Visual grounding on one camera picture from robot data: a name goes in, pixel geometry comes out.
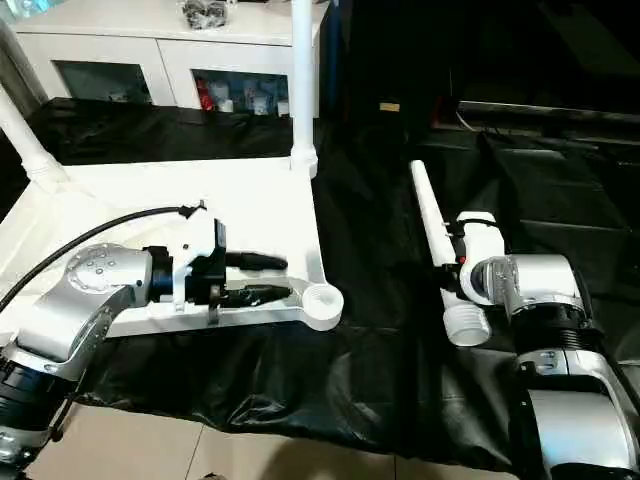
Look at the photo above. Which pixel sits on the white plastic table top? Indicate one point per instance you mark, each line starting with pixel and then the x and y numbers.
pixel 120 200

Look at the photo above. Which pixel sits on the white plastic table leg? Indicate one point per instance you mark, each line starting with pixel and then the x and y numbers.
pixel 22 135
pixel 428 210
pixel 303 80

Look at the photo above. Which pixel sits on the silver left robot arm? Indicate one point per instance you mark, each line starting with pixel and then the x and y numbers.
pixel 80 300

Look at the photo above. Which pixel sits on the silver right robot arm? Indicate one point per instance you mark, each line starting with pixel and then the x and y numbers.
pixel 560 340

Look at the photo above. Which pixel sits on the black plastic table mat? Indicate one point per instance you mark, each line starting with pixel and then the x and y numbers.
pixel 400 350

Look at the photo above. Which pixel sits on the small tan tag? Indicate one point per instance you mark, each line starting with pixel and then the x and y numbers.
pixel 390 106

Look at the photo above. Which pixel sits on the black flat bar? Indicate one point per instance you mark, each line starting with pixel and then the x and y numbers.
pixel 550 110

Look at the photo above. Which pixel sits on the white glass-door cabinet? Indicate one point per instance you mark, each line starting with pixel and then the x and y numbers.
pixel 150 45

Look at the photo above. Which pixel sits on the grey crumpled clump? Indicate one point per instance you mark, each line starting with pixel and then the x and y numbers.
pixel 205 13

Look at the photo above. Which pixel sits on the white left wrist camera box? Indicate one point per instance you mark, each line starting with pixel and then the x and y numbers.
pixel 192 250

